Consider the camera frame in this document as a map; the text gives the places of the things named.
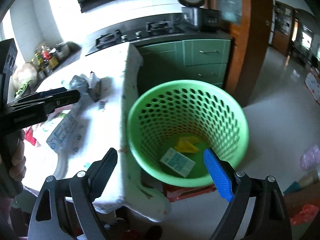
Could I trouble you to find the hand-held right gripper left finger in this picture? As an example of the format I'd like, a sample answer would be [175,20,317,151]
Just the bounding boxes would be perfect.
[27,147,118,240]

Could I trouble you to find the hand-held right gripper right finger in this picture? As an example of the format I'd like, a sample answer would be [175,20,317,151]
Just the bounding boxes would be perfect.
[203,148,293,240]

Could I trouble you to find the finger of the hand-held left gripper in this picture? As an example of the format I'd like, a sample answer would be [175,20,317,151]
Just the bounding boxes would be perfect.
[10,87,68,105]
[7,89,81,115]

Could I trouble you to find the grey plastic bag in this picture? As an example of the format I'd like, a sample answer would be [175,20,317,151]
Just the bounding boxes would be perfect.
[69,74,90,95]

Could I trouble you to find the white teal box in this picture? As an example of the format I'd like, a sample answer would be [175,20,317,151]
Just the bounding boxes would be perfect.
[160,147,196,178]

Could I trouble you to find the yellow wrapper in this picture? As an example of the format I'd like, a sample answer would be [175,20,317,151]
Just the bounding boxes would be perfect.
[174,136,200,153]

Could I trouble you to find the green perforated plastic basket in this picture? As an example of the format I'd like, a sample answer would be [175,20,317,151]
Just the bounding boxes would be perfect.
[127,80,250,188]

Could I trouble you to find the person's left hand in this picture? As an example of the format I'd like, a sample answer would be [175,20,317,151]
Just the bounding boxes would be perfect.
[0,129,27,183]

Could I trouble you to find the red plastic wrapper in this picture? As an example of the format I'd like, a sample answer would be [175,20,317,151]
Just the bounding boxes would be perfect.
[24,127,38,146]

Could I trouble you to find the green vegetables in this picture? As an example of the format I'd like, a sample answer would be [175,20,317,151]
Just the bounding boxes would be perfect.
[15,80,32,98]

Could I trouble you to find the pale round melon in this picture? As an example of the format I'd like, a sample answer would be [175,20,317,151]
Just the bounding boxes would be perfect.
[12,63,38,93]

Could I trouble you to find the group of condiment bottles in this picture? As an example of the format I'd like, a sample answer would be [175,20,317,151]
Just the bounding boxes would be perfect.
[31,45,59,73]

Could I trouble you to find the white blue tissue packet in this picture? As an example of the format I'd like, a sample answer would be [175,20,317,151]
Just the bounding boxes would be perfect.
[46,114,84,155]

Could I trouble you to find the red bag under basket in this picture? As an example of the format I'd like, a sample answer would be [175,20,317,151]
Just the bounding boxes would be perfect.
[162,182,216,203]

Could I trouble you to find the steel pot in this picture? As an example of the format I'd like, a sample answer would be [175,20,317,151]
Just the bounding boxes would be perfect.
[55,42,71,60]

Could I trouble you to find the white printed tablecloth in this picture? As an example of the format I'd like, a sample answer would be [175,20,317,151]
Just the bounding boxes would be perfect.
[22,42,173,223]

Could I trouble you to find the cardboard box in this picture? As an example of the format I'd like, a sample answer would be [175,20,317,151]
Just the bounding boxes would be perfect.
[283,180,320,240]

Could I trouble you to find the black gas stove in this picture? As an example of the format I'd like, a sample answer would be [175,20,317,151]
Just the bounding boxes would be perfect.
[85,20,185,57]

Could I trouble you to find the orange plastic bag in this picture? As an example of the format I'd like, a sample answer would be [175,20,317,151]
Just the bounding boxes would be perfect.
[290,204,319,227]

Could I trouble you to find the pink plastic bag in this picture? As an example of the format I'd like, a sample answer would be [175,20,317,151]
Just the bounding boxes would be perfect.
[300,144,320,172]

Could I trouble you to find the green kitchen cabinet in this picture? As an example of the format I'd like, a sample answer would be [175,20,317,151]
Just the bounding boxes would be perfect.
[136,39,233,98]

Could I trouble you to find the white dotted floor box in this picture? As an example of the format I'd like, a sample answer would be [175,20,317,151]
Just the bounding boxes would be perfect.
[305,71,320,102]

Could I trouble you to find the wooden door with glass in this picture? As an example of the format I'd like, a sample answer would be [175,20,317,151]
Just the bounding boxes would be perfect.
[215,0,275,107]

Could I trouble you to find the dark display shelf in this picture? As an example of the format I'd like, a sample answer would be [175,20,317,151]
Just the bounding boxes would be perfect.
[271,1,294,55]

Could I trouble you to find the bright window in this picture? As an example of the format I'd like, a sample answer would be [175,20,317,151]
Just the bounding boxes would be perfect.
[300,25,314,52]

